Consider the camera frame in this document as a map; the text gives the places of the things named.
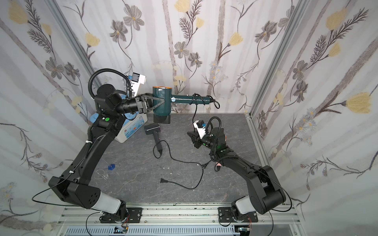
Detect dark green hair dryer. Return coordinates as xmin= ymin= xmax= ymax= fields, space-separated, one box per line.
xmin=152 ymin=86 xmax=220 ymax=124

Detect black hair dryer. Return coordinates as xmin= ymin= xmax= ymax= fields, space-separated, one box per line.
xmin=144 ymin=122 xmax=205 ymax=191

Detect pink hair dryer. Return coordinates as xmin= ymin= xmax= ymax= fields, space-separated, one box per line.
xmin=214 ymin=134 xmax=226 ymax=172

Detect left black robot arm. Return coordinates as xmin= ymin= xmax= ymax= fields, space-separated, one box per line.
xmin=48 ymin=68 xmax=171 ymax=223

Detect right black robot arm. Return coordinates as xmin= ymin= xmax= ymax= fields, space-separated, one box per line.
xmin=187 ymin=117 xmax=286 ymax=221

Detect blue lidded storage box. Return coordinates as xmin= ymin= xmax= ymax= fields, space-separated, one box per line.
xmin=86 ymin=112 xmax=147 ymax=144

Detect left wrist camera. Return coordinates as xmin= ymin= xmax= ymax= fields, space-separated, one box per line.
xmin=129 ymin=72 xmax=146 ymax=96

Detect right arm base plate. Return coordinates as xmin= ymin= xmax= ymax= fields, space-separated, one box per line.
xmin=218 ymin=206 xmax=258 ymax=224

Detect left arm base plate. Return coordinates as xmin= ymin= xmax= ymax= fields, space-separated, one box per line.
xmin=99 ymin=207 xmax=143 ymax=224

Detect aluminium mounting rail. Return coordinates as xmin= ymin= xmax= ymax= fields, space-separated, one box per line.
xmin=52 ymin=203 xmax=306 ymax=236

